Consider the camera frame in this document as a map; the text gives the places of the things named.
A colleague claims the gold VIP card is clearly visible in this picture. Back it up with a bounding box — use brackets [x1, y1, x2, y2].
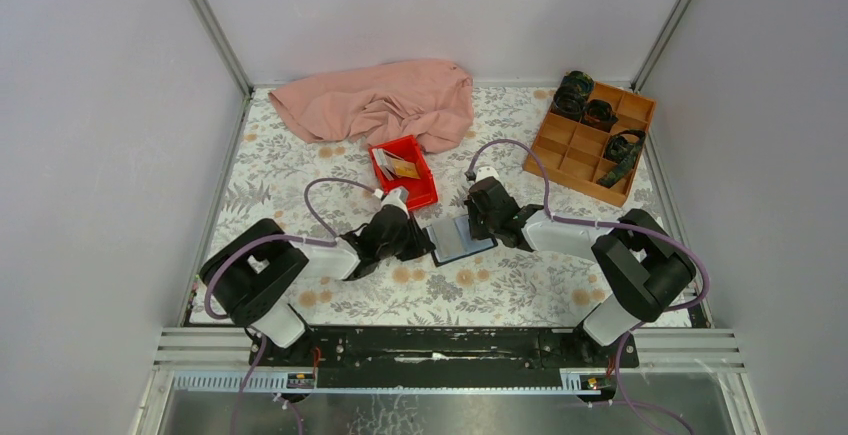
[389, 158, 420, 179]

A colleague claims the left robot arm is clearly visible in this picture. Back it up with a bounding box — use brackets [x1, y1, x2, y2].
[199, 205, 434, 366]

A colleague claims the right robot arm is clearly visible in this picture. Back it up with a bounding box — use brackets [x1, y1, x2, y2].
[465, 173, 696, 367]

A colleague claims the stack of cards in bin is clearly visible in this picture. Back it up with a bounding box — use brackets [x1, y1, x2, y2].
[372, 148, 398, 181]

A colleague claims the red plastic bin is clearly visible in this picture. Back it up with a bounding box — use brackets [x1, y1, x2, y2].
[368, 135, 439, 210]

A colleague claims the wooden compartment tray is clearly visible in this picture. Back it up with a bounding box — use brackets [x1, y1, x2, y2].
[523, 81, 657, 207]

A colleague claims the pink cloth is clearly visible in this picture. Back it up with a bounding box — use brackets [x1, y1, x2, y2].
[269, 59, 474, 153]

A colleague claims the rolled dark belt top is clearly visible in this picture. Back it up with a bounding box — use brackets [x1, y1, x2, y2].
[550, 70, 595, 122]

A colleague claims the rolled dark belt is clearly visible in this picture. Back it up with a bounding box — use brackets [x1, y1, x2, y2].
[581, 99, 618, 133]
[550, 70, 595, 122]

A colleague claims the rolled dark belt middle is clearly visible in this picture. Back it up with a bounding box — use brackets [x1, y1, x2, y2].
[581, 99, 618, 133]

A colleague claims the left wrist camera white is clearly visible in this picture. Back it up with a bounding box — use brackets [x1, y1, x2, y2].
[373, 186, 409, 216]

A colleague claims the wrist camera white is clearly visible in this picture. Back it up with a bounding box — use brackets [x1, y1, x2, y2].
[373, 186, 409, 216]
[465, 166, 500, 184]

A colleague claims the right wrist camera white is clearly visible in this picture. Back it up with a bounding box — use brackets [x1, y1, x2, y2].
[465, 166, 500, 184]

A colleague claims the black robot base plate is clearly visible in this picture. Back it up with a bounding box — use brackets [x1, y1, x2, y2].
[249, 325, 640, 389]

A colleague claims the camouflage strap in tray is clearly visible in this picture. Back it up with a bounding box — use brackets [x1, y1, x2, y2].
[595, 129, 648, 189]

